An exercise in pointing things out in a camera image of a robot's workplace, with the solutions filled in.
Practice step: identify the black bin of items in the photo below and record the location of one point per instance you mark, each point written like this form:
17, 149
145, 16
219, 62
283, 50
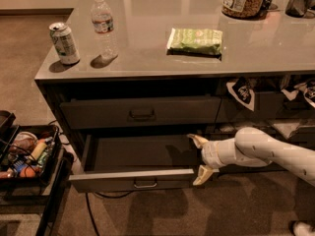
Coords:
17, 143

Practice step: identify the orange fruit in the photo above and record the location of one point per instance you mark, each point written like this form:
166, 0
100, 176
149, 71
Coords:
27, 172

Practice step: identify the clear plastic water bottle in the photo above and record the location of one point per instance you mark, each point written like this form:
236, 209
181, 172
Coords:
104, 33

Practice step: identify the silver green soda can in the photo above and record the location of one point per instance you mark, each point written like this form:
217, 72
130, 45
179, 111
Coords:
64, 43

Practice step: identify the yellow mustard bottle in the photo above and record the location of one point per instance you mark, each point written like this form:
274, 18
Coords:
42, 148

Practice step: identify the grey drawer cabinet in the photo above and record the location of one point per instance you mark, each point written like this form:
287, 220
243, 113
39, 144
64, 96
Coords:
270, 50

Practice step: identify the black white snack bag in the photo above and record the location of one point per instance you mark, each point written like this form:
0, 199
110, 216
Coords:
307, 89

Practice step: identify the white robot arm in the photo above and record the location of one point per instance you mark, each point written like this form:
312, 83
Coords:
253, 148

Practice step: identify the dark glass container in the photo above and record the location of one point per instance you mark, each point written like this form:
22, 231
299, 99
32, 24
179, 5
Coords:
299, 8

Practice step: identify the black cart frame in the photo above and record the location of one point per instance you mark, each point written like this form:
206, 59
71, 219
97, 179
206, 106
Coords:
28, 209

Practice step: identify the green snack bag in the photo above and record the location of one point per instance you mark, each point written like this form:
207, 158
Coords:
200, 41

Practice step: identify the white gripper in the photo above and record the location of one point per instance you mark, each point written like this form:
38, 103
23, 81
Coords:
210, 154

